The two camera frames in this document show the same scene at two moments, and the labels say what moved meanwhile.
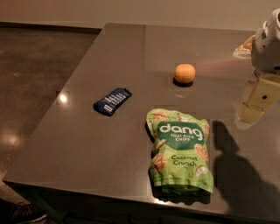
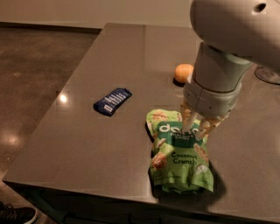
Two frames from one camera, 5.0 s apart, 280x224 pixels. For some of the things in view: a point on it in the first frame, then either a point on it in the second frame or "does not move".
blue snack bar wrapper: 108,105 does not move
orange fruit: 185,73 does not move
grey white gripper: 267,48 to 208,101
